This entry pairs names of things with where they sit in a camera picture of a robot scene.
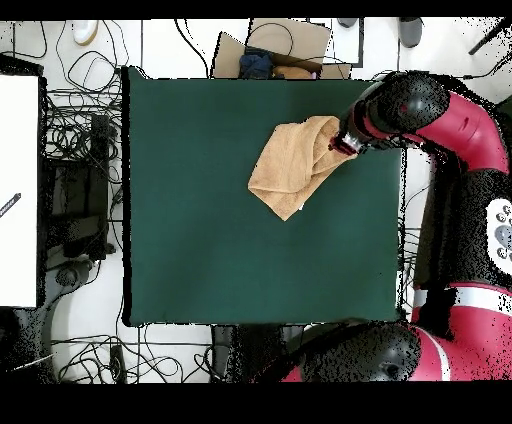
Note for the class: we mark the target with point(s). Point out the tan terry towel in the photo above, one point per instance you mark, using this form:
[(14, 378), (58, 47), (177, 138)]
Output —
[(296, 168)]

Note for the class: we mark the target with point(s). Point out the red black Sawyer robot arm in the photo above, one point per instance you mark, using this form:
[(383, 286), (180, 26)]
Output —
[(460, 128)]

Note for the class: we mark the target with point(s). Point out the orange garment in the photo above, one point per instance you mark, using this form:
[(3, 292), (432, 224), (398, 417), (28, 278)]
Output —
[(292, 72)]

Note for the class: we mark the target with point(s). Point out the dark blue garment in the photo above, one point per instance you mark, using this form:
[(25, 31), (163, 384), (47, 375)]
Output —
[(256, 64)]

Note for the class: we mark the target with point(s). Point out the brown cardboard box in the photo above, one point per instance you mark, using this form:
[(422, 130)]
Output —
[(288, 38)]

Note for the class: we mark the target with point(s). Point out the dark green table cloth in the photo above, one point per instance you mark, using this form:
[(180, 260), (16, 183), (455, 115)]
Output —
[(200, 200)]

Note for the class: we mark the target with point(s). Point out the black tripod leg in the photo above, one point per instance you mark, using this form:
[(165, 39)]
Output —
[(490, 38)]

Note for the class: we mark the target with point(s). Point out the black equipment stand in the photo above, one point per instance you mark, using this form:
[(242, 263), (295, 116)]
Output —
[(100, 180)]

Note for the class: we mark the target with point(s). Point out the white shoe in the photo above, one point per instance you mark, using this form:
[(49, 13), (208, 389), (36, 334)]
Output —
[(84, 31)]

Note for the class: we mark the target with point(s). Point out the black power strip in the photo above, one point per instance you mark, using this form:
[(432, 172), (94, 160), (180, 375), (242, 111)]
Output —
[(118, 364)]

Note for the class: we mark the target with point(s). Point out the black marker pen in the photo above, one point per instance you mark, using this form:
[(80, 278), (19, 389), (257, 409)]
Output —
[(11, 204)]

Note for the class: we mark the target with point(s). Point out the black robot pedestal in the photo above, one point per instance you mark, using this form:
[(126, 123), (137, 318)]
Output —
[(240, 352)]

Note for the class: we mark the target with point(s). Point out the white board with black frame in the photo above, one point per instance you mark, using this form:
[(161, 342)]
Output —
[(18, 180)]

